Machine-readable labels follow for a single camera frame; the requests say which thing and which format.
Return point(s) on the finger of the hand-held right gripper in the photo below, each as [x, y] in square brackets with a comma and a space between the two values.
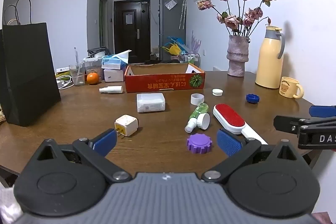
[324, 111]
[287, 123]

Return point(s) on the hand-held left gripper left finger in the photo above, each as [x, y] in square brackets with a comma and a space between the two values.
[105, 141]

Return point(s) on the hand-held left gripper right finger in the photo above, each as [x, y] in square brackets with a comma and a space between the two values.
[228, 141]

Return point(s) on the red and white lint brush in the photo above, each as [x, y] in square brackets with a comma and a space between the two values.
[228, 116]

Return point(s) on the white charger cube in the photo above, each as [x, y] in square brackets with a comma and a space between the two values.
[127, 125]

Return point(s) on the purple gear-shaped cap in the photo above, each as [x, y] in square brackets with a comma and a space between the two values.
[199, 144]

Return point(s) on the tall white bottle cap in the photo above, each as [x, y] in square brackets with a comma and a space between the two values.
[204, 121]

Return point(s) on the green spray bottle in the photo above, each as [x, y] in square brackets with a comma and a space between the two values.
[199, 109]

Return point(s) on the blue bottle cap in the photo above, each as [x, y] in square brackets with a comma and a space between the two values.
[252, 98]

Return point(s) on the white ribbed lid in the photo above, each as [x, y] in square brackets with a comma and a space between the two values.
[217, 92]

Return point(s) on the white tape roll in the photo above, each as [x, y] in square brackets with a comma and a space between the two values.
[197, 100]

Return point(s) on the white spray bottle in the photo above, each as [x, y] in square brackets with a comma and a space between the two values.
[113, 90]

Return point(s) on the white plastic case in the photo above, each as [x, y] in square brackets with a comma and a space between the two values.
[150, 102]

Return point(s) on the red cardboard box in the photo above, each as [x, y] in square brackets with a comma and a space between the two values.
[157, 85]

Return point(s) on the yellow bear mug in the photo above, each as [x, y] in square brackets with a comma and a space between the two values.
[287, 87]

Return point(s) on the orange fruit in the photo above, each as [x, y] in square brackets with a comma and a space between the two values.
[92, 79]

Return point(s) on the yellow thermos jug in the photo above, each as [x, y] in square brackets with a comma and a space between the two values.
[269, 61]

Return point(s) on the small white box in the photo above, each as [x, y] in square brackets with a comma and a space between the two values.
[113, 75]

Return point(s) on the clear glass cup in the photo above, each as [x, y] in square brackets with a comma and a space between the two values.
[77, 77]

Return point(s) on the clear plastic container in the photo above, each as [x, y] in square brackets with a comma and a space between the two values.
[92, 65]

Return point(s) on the blue tissue box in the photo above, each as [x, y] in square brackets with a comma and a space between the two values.
[113, 62]

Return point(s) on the pink ceramic vase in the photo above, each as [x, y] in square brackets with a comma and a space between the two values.
[237, 56]

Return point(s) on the black folding stand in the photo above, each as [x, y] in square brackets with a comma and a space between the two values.
[97, 51]

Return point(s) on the purple wrapped bouquet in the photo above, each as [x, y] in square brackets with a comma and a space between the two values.
[195, 43]

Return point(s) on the black paper bag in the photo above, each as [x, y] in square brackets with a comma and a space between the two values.
[29, 69]

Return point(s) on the dark wooden door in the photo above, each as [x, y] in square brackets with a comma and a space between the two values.
[131, 37]

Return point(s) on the blue and yellow plastic items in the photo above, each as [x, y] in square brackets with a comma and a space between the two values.
[173, 48]

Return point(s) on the dried pink roses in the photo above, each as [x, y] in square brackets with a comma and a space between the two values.
[253, 14]

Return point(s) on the pale fuzzy cloth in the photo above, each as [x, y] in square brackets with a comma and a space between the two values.
[8, 205]

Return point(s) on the white paper notice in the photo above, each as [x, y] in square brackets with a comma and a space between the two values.
[129, 19]

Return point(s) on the grey refrigerator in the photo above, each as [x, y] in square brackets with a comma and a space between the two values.
[170, 27]

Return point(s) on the white folded umbrella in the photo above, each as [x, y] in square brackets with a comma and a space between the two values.
[183, 11]

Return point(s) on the clear plastic pouch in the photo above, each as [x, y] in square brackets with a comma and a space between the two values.
[170, 4]

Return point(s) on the side doorway frame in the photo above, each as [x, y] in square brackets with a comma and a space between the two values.
[103, 22]

